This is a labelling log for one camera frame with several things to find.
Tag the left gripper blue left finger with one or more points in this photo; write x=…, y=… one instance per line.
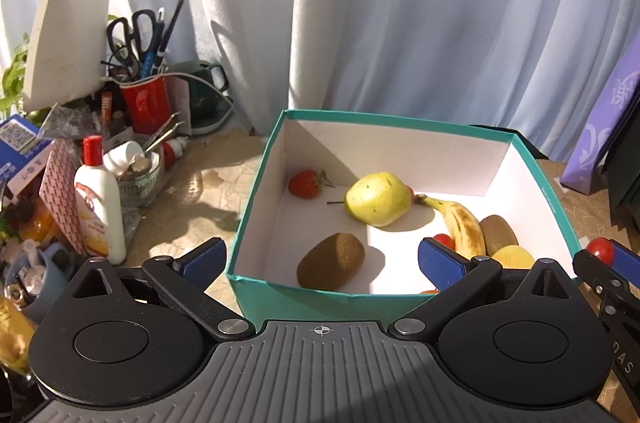
x=204, y=264

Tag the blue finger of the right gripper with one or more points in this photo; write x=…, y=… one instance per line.
x=626, y=263

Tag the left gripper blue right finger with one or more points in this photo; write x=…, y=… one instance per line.
x=440, y=265

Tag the red cherry tomato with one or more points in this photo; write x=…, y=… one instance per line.
x=445, y=240
x=603, y=250

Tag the yellow banana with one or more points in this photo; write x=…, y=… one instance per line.
x=462, y=225

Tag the brown kiwi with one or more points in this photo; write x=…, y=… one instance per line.
x=497, y=234
x=331, y=263

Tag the yellow orange mango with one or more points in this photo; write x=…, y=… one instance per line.
x=514, y=257

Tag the green yellow pear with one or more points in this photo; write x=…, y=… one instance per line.
x=377, y=199

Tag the red strawberry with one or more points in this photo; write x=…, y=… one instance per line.
x=308, y=184

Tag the purple paper bag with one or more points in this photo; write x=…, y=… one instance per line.
x=606, y=113

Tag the teal cardboard box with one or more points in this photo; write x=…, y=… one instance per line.
x=487, y=171

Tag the glass bowl with utensils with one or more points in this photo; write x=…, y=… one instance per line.
x=138, y=173

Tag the white lotion bottle red cap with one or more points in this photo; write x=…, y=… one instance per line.
x=98, y=204

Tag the blue grey mug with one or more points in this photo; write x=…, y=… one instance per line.
x=37, y=278

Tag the dark green mug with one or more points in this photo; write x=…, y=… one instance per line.
x=209, y=101

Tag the red patterned card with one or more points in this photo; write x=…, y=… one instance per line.
x=57, y=192

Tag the orange jar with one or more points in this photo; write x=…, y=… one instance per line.
x=41, y=227

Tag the red pen cup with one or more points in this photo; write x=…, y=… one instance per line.
x=147, y=103

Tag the yellow snack packet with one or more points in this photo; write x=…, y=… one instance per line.
x=15, y=335

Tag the blue QR code box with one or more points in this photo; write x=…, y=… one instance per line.
x=23, y=155

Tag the black scissors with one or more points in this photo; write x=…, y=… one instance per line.
x=126, y=38

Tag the white router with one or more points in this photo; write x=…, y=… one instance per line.
x=65, y=50

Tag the green plant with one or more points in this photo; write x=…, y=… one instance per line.
x=13, y=78

